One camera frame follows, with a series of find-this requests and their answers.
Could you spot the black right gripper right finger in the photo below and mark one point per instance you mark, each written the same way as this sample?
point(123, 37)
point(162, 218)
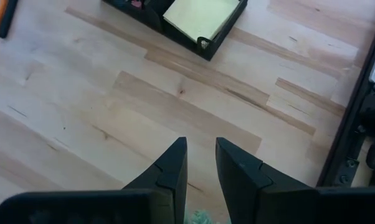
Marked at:
point(246, 186)

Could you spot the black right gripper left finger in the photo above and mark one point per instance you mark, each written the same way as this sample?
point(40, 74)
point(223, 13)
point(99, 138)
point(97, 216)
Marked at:
point(168, 174)

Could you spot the black mesh desk organizer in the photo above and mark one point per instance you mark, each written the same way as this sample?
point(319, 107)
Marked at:
point(181, 39)

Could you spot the yellow sticky note pad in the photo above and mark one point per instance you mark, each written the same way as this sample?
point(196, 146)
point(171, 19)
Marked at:
point(203, 15)

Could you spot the short black pen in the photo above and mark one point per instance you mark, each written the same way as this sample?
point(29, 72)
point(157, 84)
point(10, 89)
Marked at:
point(7, 21)

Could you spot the black aluminium table frame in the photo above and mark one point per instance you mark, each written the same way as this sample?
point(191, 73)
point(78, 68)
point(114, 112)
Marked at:
point(344, 133)

